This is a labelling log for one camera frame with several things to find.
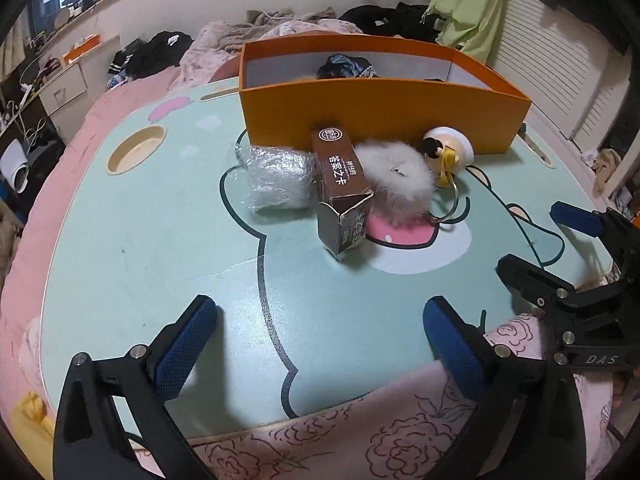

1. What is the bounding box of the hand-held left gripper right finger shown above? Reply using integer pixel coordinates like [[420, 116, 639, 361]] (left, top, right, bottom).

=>
[[422, 296, 587, 480]]

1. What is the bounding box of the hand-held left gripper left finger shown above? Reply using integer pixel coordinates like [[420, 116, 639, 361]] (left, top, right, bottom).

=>
[[52, 294, 219, 480]]

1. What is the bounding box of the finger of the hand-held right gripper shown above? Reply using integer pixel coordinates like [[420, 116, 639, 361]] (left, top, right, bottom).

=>
[[496, 254, 581, 311], [549, 201, 640, 281]]

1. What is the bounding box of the orange cardboard box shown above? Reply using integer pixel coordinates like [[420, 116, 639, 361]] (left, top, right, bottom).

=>
[[237, 32, 532, 155]]

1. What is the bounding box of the mint cartoon desktop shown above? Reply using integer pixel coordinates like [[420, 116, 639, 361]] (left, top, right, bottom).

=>
[[40, 75, 618, 441]]

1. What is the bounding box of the beige crumpled cloth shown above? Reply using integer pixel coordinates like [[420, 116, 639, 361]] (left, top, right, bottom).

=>
[[592, 147, 623, 196]]

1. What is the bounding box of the white louvered door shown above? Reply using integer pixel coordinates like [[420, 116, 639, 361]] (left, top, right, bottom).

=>
[[487, 0, 640, 156]]

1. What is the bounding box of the white fluffy scrunchie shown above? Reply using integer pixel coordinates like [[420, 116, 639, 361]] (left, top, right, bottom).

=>
[[356, 140, 435, 223]]

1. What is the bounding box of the yellow cloth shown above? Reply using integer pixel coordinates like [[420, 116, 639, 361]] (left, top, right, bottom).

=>
[[10, 392, 56, 456]]

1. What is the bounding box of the bubble wrap bundle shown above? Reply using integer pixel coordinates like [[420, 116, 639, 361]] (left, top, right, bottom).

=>
[[234, 144, 317, 212]]

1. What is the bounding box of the brown card box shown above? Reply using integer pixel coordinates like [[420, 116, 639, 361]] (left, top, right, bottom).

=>
[[310, 126, 375, 258]]

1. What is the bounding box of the green curtain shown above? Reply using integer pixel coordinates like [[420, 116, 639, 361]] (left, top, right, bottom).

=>
[[432, 0, 511, 51]]

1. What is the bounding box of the white rounded appliance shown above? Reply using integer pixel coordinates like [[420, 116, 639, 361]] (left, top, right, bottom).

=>
[[0, 137, 33, 193]]

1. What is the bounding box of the dark blue satin lace cloth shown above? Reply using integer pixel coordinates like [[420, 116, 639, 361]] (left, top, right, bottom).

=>
[[316, 54, 378, 80]]

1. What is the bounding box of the white bedside cabinet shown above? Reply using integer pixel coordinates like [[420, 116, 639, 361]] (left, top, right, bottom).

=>
[[37, 35, 121, 126]]

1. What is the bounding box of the black striped clothes pile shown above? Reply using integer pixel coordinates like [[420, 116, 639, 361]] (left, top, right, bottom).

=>
[[110, 31, 193, 83]]

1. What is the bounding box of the small orange storage box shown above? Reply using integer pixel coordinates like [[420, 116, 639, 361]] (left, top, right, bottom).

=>
[[62, 34, 101, 66]]

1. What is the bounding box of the beige knitted blanket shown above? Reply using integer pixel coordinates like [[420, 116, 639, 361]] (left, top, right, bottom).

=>
[[220, 7, 351, 53]]

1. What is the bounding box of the white round figurine keychain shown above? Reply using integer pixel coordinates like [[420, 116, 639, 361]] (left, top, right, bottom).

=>
[[422, 126, 474, 228]]

